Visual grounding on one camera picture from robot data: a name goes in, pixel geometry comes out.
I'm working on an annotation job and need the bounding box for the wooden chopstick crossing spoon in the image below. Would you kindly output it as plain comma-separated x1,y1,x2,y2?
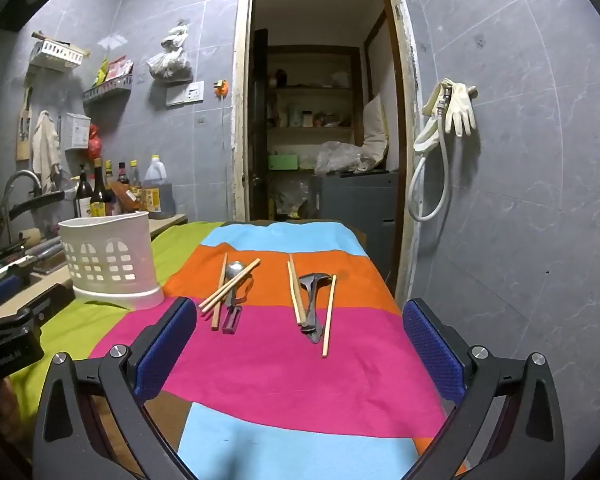
199,258,261,313

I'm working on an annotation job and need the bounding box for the silver spoon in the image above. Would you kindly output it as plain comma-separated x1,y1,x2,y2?
223,260,246,309
299,273,332,344

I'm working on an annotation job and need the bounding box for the wooden chopstick pair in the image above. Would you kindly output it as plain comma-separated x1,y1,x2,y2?
287,260,302,326
288,254,306,327

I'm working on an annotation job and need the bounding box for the metal peeler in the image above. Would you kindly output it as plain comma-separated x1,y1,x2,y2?
222,306,242,335

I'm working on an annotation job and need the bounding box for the chrome faucet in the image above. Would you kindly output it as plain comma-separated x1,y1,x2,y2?
1,169,42,243

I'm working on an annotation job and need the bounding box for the white plastic utensil holder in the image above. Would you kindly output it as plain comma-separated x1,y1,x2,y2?
59,212,164,310

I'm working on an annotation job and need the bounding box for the striped colourful table cloth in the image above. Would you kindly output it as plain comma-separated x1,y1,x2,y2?
9,219,470,480

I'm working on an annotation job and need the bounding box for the dark wine bottle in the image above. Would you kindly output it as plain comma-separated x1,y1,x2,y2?
74,165,93,218

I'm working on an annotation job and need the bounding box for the large oil jug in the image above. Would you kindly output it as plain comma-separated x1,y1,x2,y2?
143,155,176,219

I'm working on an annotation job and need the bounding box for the dark sauce bottle yellow label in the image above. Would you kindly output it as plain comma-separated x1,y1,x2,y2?
90,158,107,217

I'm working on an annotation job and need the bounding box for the dark grey cabinet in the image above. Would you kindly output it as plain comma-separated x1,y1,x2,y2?
308,171,398,281

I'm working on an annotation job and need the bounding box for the hanging beige towel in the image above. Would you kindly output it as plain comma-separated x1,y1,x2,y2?
32,110,62,193

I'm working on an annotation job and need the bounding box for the red plastic bag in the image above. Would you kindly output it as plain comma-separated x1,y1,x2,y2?
86,124,102,162

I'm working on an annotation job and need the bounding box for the clear plastic bag on cabinet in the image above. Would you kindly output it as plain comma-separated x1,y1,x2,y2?
314,141,377,176

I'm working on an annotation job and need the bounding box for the green box on shelf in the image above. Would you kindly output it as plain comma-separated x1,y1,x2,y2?
268,154,299,171

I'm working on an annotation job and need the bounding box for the white rubber glove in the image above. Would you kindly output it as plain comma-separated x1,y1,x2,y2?
444,82,477,138

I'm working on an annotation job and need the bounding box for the black pan handle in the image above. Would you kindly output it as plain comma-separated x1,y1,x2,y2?
0,191,65,220

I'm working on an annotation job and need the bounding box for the wooden cutting board on wall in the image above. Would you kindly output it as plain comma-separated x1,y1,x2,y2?
16,87,33,162

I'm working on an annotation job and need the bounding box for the white wall box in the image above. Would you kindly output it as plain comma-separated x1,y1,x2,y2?
60,113,91,151

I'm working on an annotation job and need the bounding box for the grey wall shelf with packets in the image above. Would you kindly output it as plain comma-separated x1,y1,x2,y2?
82,55,134,105

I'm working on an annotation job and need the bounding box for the white hose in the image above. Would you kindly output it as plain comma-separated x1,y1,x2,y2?
406,79,456,224

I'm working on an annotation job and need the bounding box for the wall socket plate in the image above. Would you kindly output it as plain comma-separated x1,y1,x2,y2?
166,81,204,107

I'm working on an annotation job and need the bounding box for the orange wall hook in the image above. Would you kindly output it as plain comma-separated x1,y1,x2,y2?
213,79,230,100

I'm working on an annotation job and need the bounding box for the white wall basket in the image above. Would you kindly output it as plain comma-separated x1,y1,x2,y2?
29,32,91,73

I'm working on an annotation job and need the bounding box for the white plastic bag on wall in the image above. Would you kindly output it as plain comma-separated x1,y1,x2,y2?
146,21,193,82

